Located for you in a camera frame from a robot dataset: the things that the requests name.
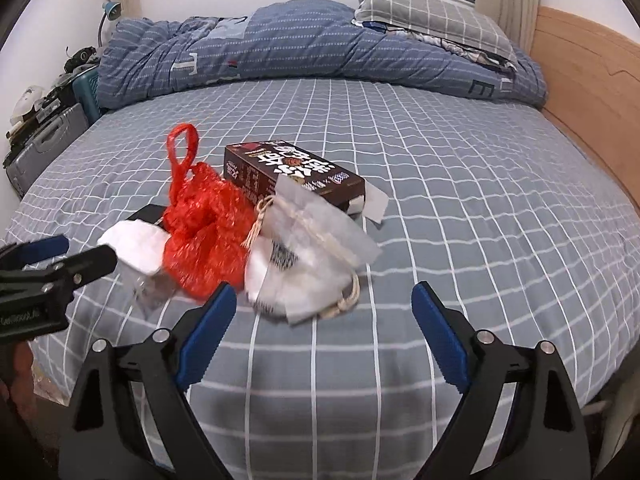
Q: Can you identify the white plastic object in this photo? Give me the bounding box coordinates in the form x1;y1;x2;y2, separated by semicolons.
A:
10;84;44;124

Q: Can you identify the pile of dark gadgets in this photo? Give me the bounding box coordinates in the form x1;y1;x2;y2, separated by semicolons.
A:
62;45;99;74

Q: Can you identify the person's left hand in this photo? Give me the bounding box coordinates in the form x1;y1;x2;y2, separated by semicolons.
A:
0;345;36;402

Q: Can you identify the dark patterned cloth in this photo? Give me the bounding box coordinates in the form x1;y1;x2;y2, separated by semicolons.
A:
359;20;521;72

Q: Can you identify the teal suitcase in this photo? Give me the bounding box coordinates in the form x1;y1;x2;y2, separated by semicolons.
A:
72;67;104;126

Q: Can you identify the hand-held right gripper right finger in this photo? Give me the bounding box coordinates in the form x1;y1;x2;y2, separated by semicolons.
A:
411;281;594;480

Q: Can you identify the blue striped quilt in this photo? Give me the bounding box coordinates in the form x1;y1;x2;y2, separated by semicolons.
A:
96;0;549;111

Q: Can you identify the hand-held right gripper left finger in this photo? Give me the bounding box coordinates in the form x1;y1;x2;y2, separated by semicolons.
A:
59;281;238;480

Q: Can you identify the red plastic bag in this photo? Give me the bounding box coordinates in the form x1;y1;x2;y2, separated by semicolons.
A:
162;122;261;304

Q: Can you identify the black wrapper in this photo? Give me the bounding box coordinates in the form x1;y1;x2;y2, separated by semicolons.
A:
124;203;169;226

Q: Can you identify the wooden headboard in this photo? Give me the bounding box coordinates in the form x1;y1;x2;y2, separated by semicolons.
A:
528;5;640;212

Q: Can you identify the blue desk lamp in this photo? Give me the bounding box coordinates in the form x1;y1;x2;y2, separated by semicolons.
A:
97;0;124;49

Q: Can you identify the grey suitcase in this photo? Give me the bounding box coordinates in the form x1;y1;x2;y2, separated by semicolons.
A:
3;103;91;199

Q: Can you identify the translucent drawstring pouch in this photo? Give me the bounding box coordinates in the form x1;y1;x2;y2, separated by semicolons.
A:
242;174;382;267

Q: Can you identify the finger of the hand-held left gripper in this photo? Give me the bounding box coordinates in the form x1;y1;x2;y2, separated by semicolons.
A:
34;244;119;291
0;234;71;270

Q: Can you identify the grey checked pillow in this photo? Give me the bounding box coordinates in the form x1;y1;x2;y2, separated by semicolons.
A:
353;0;519;61

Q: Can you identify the brown carton box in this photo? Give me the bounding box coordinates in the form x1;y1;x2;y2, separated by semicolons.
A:
223;139;389;224

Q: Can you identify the white cloth drawstring pouch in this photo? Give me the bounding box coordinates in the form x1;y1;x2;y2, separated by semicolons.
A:
244;237;361;324

